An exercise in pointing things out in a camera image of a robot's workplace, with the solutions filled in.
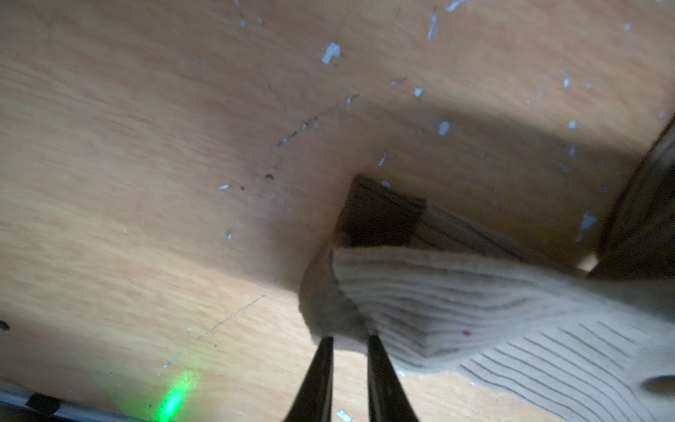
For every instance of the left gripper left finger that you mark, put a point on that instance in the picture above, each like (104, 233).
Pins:
(313, 402)

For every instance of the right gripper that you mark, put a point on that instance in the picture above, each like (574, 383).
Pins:
(638, 239)

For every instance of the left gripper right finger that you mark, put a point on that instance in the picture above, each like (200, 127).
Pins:
(387, 401)

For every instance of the tan ribbed sock front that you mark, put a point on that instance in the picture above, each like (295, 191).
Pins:
(583, 350)

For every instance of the metal front rail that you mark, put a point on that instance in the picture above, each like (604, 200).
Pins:
(53, 408)

